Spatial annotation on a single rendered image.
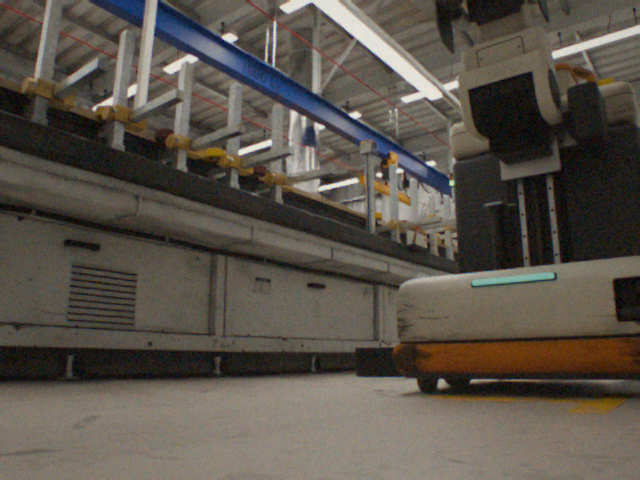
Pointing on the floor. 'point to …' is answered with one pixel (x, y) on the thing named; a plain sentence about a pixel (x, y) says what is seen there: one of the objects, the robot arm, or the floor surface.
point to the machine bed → (171, 295)
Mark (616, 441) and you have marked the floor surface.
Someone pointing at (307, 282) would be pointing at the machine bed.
